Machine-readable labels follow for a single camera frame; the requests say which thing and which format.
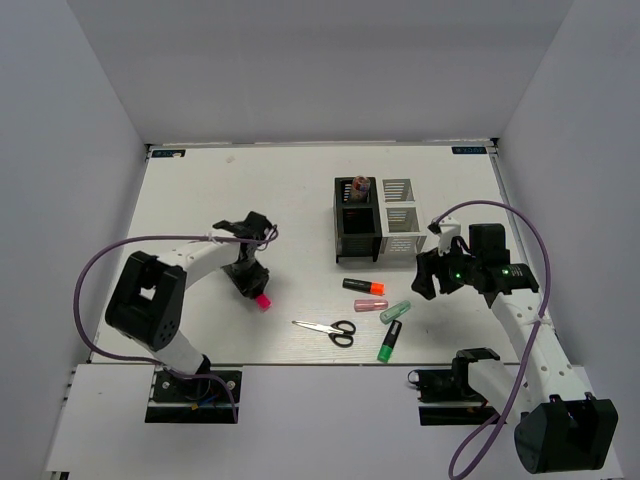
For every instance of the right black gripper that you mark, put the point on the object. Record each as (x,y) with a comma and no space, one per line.
(431,262)

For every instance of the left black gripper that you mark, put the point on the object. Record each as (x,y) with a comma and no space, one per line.
(246,284)

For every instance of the orange cap black highlighter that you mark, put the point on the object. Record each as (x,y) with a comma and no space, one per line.
(363,286)

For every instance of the green cap black highlighter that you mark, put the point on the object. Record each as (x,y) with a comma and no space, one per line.
(389,342)

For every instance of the clear tube of crayons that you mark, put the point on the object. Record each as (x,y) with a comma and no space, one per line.
(359,189)

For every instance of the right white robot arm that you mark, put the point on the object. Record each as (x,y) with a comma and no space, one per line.
(559,425)

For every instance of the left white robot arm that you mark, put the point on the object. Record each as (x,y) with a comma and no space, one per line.
(147,302)

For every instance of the white slotted pen holder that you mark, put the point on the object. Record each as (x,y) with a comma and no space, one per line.
(403,227)

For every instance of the green translucent small case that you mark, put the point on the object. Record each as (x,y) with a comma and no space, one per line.
(394,312)

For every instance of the pink translucent small case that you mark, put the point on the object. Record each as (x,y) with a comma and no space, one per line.
(369,305)

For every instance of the black slotted pen holder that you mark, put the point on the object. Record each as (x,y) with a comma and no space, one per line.
(357,225)

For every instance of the right blue corner label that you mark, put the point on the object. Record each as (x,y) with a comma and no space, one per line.
(469,150)

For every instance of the blue corner label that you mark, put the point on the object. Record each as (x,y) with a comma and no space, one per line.
(168,153)
(469,150)

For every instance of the left blue corner label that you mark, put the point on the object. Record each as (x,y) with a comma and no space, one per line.
(168,153)

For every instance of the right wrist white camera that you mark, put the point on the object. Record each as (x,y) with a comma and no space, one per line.
(446,229)

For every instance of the black handled scissors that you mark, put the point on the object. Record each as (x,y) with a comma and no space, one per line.
(341,333)

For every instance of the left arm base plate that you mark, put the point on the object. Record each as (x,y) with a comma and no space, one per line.
(190,402)

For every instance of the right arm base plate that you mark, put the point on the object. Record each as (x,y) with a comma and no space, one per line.
(442,403)

